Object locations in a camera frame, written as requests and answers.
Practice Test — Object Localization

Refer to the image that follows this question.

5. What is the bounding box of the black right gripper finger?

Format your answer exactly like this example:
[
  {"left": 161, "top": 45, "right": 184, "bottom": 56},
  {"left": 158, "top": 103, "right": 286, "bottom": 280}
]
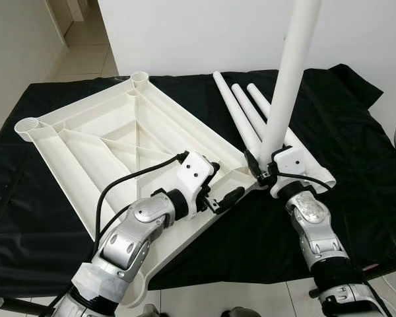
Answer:
[{"left": 244, "top": 149, "right": 262, "bottom": 180}]

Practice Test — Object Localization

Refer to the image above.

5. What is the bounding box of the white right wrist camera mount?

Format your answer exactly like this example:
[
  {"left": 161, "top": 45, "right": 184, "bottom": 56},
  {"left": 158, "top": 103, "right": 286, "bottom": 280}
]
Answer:
[{"left": 271, "top": 147, "right": 310, "bottom": 195}]

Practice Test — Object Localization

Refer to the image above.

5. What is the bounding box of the white plastic table leg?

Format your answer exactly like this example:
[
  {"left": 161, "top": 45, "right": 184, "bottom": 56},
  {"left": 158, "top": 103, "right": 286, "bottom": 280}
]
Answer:
[
  {"left": 247, "top": 83, "right": 337, "bottom": 191},
  {"left": 231, "top": 83, "right": 273, "bottom": 143},
  {"left": 259, "top": 0, "right": 323, "bottom": 162},
  {"left": 213, "top": 71, "right": 263, "bottom": 153}
]

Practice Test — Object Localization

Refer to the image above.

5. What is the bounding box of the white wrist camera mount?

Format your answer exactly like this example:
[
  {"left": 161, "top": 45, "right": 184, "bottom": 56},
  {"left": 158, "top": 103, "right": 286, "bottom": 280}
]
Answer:
[
  {"left": 177, "top": 151, "right": 220, "bottom": 219},
  {"left": 271, "top": 147, "right": 310, "bottom": 195}
]

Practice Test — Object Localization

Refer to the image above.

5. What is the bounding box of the white plastic children table top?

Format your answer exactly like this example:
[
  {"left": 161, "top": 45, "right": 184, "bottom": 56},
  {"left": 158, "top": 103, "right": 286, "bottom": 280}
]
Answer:
[{"left": 16, "top": 71, "right": 271, "bottom": 310}]

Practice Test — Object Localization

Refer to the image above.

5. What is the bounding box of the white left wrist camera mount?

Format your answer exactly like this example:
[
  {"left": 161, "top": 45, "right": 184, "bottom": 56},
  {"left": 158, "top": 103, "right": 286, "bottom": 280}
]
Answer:
[{"left": 177, "top": 151, "right": 220, "bottom": 219}]

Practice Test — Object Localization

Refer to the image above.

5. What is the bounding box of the black tablecloth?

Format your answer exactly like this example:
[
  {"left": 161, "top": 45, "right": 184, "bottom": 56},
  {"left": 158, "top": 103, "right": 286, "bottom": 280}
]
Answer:
[{"left": 0, "top": 63, "right": 396, "bottom": 291}]

